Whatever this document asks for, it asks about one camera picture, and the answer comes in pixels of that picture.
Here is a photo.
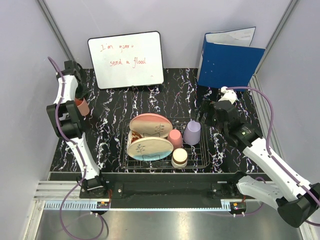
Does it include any lilac cup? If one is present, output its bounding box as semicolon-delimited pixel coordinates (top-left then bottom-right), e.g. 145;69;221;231
183;120;201;146

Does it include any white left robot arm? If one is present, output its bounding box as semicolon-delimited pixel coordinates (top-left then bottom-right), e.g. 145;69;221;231
46;57;108;199

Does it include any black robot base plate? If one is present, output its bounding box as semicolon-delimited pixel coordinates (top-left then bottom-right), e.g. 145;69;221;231
35;172;243;212

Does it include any blue and beige plate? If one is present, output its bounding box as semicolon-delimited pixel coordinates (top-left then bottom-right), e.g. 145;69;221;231
127;137;174;162

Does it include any pink cup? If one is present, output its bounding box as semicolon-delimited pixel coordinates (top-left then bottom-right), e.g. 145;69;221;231
167;129;183;150
74;98;90;116

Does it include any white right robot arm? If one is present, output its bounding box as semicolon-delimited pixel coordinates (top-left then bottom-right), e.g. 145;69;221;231
195;99;320;228

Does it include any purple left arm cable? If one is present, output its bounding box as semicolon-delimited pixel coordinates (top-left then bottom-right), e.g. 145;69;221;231
47;56;106;240

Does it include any pink and beige plate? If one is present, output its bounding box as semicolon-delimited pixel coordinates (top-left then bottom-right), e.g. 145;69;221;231
129;113;173;138

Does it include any whiteboard with red writing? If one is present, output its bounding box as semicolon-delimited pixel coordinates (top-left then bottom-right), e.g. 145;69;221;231
87;31;164;90

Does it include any red floral bowl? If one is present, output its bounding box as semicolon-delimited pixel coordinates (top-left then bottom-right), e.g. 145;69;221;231
127;130;142;147

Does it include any blue ring binder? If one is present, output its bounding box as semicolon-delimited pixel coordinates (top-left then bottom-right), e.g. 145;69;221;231
197;26;265;89

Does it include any grey wire dish rack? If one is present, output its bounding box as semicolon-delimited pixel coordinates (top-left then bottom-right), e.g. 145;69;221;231
119;118;210;173

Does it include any grey cable duct rail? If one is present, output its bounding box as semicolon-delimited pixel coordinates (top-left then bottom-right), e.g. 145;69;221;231
44;200;110;211

